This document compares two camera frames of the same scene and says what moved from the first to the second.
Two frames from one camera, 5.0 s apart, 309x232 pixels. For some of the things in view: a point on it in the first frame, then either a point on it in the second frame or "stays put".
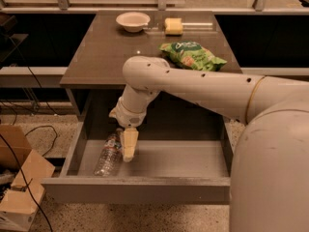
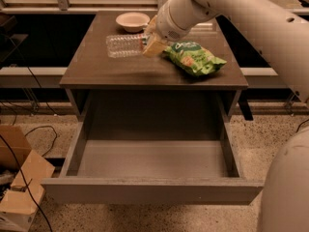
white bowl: [133, 21] stays put
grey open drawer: [177, 162] stays put
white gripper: [127, 116] -> [169, 25]
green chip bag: [192, 55] stays put
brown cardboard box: [18, 204] stays put
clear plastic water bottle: [109, 155] -> [125, 44]
